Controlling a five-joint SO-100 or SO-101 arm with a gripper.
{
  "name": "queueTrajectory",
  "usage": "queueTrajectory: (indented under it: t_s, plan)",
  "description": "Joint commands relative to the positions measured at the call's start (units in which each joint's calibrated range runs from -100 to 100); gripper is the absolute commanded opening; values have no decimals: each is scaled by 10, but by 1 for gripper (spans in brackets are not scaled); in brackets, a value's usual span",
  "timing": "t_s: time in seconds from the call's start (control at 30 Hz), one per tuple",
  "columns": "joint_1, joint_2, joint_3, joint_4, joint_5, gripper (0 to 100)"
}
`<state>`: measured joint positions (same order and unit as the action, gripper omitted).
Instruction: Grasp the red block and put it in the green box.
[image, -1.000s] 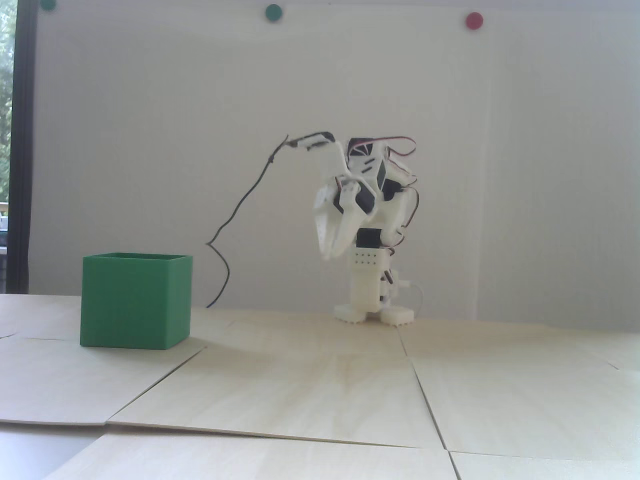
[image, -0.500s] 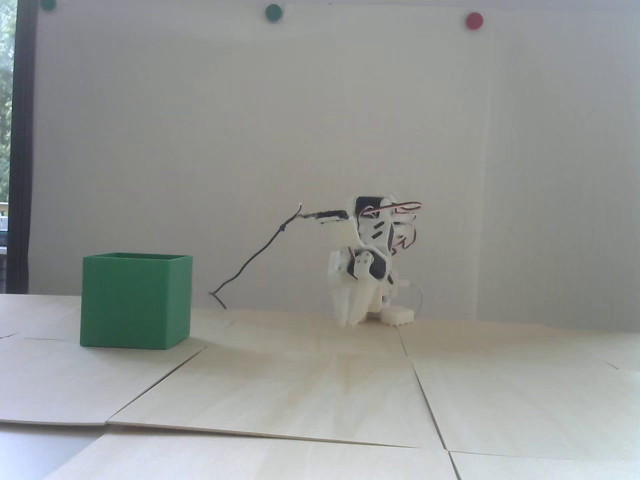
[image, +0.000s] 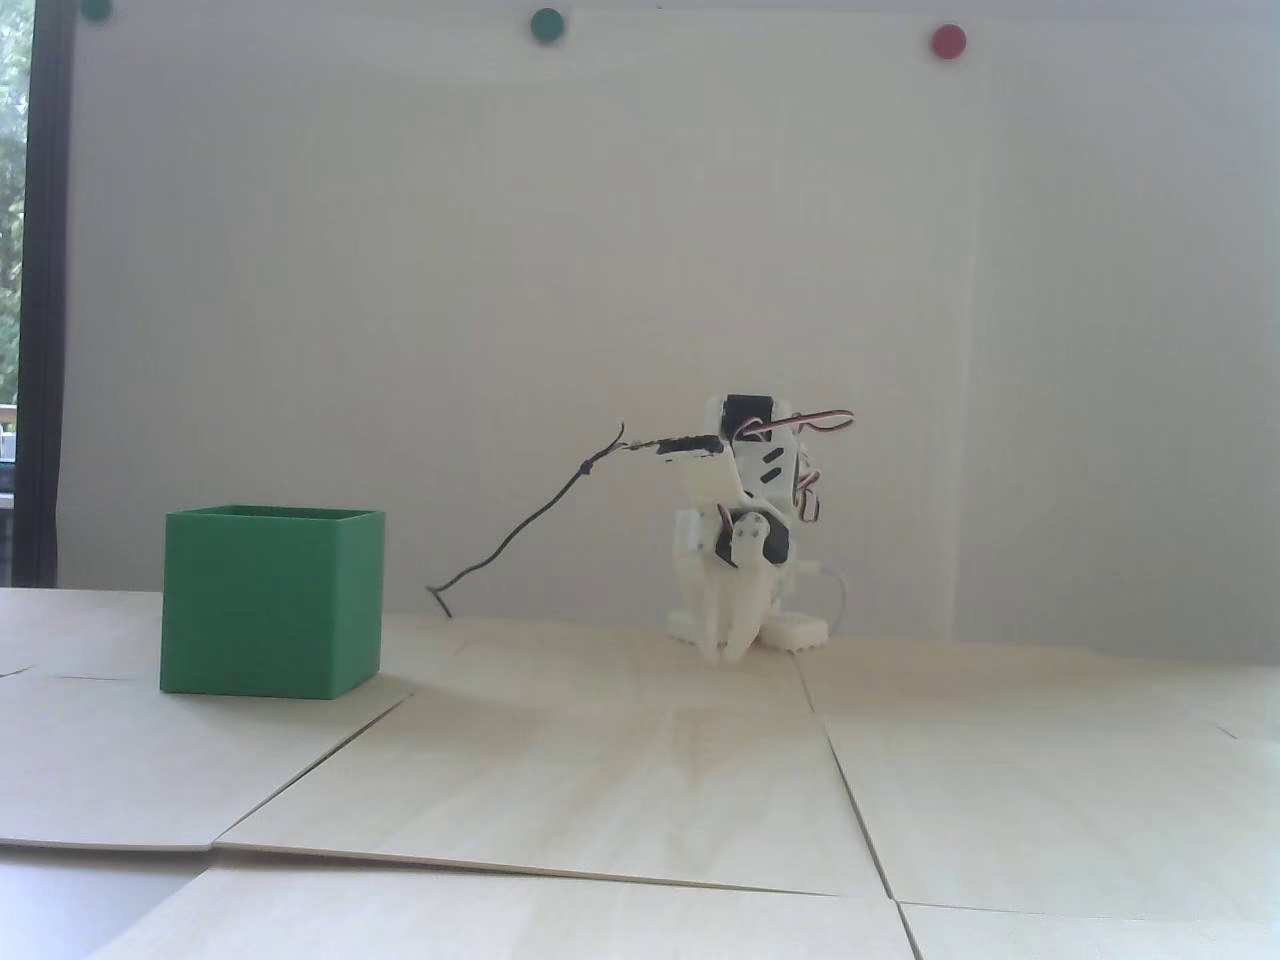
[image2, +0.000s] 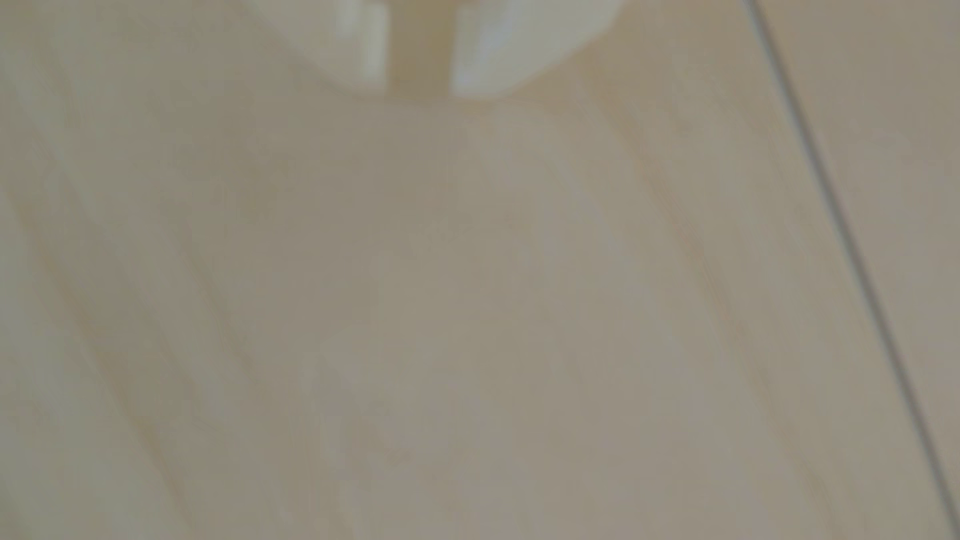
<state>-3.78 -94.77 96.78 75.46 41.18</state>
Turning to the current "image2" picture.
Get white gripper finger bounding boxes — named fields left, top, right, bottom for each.
left=243, top=0, right=391, bottom=97
left=448, top=0, right=625, bottom=100

